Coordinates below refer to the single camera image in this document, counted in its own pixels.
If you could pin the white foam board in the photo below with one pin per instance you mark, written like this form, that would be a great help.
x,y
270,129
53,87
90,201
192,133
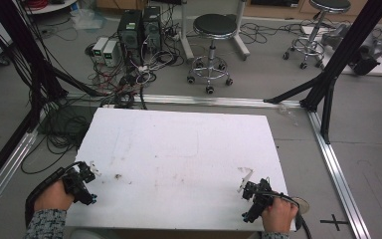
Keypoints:
x,y
179,159

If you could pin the clear plastic scrap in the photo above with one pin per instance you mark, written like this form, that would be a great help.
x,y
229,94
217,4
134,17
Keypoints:
x,y
288,114

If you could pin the grey machine on floor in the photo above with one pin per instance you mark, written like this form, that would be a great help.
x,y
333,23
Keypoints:
x,y
368,49

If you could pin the person's left hand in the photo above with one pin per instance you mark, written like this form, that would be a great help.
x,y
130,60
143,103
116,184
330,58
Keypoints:
x,y
53,196

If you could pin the round grey disc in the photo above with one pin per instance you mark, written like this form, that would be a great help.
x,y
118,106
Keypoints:
x,y
304,205

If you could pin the white stand legs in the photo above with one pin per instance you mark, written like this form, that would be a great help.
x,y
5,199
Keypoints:
x,y
185,40

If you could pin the person's right hand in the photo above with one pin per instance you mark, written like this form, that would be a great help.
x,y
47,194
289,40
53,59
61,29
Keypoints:
x,y
279,215

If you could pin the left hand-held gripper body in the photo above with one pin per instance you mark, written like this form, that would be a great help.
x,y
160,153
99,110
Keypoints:
x,y
78,186

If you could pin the white power supply unit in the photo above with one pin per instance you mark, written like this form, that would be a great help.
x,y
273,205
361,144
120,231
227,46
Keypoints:
x,y
99,48
110,53

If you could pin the white round table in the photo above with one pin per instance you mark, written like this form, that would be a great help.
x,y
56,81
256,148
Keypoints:
x,y
51,6

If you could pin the black computer tower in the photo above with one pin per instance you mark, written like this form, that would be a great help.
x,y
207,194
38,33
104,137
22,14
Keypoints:
x,y
152,28
130,33

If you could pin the clear plastic bag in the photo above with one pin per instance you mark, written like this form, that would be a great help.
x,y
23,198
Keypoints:
x,y
88,19

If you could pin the aluminium floor rail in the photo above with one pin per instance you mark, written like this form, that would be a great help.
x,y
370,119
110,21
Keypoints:
x,y
205,100
3,172
338,172

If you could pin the black round stool chrome base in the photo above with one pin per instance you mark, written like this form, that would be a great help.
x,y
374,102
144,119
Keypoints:
x,y
325,6
214,26

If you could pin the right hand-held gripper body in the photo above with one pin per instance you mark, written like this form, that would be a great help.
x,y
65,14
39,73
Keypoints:
x,y
259,199

